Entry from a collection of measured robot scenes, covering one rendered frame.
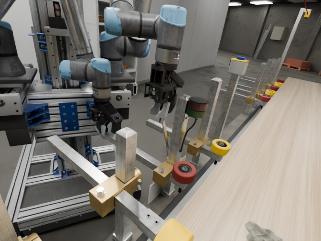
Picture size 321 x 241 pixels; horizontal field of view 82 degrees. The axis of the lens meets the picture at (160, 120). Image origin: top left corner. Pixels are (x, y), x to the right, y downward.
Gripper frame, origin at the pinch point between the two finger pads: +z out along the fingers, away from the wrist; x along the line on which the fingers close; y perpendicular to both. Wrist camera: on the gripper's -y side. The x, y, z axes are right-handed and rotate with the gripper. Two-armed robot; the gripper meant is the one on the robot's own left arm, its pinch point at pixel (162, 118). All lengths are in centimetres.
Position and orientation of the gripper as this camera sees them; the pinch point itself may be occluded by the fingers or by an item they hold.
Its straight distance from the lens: 68.2
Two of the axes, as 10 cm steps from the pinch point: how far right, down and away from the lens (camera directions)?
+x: 7.8, 3.6, -5.1
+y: -6.1, 2.7, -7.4
